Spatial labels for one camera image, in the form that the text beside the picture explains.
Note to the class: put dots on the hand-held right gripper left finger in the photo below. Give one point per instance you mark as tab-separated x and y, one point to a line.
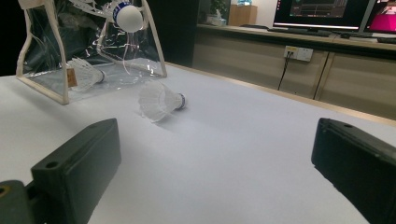
77	174

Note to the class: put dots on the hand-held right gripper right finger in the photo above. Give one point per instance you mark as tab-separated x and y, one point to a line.
358	165

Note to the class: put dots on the white shuttlecock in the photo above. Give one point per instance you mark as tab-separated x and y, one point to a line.
85	74
129	18
155	101

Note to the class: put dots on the transparent bag with beige trim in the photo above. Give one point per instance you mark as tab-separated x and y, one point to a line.
40	40

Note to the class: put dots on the beige cabinet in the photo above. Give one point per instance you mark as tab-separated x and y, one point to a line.
358	81

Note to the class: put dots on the black keyboard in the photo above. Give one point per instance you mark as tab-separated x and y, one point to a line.
299	31
387	40

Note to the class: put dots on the monitor with pink screen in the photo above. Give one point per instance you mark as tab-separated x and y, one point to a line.
384	21

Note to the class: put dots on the black computer monitor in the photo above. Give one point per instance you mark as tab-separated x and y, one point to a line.
311	15

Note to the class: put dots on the brown box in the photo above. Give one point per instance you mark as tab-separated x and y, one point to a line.
243	15

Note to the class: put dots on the small blue item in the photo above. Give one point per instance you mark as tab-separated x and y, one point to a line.
244	2

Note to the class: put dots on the tissue box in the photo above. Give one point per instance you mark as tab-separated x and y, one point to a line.
218	21

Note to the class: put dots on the green plant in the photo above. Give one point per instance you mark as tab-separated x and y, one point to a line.
219	5

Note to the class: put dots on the white wall socket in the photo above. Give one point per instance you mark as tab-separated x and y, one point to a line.
303	54

